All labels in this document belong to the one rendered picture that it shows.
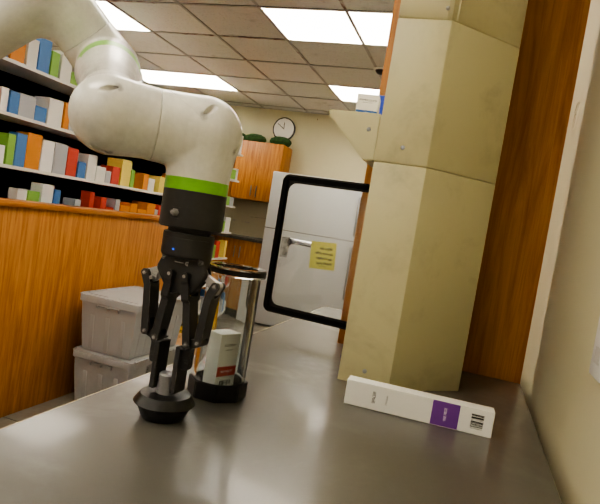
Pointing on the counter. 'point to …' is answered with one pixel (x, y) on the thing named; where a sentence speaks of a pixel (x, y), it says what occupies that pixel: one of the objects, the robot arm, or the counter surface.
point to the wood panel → (520, 184)
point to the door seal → (277, 244)
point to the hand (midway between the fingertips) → (169, 366)
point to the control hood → (359, 131)
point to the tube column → (474, 15)
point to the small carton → (368, 103)
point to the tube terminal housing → (428, 205)
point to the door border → (280, 241)
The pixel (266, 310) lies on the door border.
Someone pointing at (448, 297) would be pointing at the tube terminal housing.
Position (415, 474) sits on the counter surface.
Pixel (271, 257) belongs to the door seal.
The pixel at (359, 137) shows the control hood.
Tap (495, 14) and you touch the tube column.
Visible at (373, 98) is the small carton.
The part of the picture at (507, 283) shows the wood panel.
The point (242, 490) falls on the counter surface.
